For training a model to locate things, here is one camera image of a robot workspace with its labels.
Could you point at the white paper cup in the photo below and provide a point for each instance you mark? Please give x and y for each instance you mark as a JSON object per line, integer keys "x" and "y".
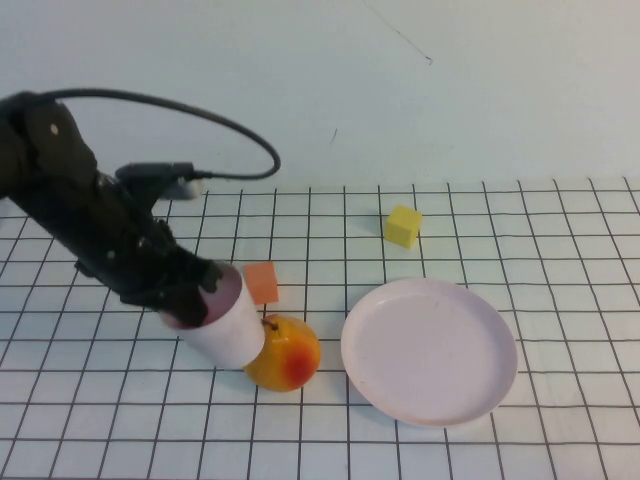
{"x": 232, "y": 330}

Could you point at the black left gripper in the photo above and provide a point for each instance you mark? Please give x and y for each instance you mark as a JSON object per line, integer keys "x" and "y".
{"x": 145, "y": 265}

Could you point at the white black-grid mat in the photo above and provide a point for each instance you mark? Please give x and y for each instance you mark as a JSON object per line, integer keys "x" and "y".
{"x": 450, "y": 450}

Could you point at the orange foam cube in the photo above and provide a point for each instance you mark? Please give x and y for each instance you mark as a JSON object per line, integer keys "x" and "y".
{"x": 262, "y": 285}

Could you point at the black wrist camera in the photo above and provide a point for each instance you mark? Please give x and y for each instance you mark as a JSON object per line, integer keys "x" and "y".
{"x": 160, "y": 175}

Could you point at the white round plate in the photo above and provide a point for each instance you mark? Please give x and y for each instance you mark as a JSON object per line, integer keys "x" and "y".
{"x": 430, "y": 350}

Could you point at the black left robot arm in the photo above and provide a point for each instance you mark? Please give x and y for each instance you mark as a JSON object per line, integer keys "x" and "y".
{"x": 50, "y": 165}

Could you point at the yellow foam cube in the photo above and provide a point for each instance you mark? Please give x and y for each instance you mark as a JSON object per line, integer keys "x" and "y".
{"x": 402, "y": 226}

